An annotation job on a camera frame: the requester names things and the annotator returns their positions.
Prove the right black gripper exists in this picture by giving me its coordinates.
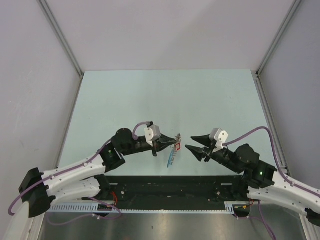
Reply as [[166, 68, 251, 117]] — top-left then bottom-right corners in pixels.
[[184, 134, 242, 174]]

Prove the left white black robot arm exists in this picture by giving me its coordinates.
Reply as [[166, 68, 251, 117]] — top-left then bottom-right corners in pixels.
[[18, 125, 177, 218]]

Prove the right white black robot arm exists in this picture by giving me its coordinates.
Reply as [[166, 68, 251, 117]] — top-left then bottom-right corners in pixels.
[[186, 128, 320, 226]]

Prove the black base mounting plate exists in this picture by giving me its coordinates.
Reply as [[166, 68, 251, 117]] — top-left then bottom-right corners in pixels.
[[97, 175, 257, 210]]

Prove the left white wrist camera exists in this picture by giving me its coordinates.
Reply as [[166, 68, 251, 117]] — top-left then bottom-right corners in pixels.
[[144, 124, 161, 147]]

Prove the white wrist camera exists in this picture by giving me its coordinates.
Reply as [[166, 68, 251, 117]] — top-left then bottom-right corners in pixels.
[[144, 124, 161, 147], [209, 128, 229, 152]]

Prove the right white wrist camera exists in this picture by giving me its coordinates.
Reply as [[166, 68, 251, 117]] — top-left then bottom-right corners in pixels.
[[209, 128, 229, 152]]

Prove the white slotted cable duct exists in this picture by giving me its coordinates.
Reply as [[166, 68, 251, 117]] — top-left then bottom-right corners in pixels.
[[47, 201, 249, 215]]

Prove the left aluminium frame post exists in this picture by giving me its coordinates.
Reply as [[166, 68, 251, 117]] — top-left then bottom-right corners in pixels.
[[37, 0, 84, 79]]

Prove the aluminium frame post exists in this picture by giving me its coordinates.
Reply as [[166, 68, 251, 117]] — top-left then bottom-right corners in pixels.
[[37, 0, 84, 79], [255, 0, 304, 77]]

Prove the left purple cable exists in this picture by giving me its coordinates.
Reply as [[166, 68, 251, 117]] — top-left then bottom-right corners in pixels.
[[7, 120, 153, 216]]

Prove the right aluminium frame post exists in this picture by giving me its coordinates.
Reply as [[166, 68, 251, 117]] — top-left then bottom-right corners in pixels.
[[255, 0, 304, 77]]

